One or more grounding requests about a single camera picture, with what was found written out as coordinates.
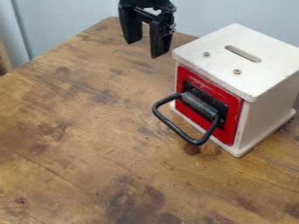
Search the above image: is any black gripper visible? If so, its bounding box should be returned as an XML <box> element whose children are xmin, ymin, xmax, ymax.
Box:
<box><xmin>118</xmin><ymin>0</ymin><xmax>176</xmax><ymax>58</ymax></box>

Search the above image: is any red drawer with black handle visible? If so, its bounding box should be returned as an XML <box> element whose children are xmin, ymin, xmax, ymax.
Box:
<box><xmin>152</xmin><ymin>66</ymin><xmax>243</xmax><ymax>145</ymax></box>

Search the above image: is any white wooden box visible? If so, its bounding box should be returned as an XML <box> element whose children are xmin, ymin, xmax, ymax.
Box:
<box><xmin>172</xmin><ymin>24</ymin><xmax>299</xmax><ymax>158</ymax></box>

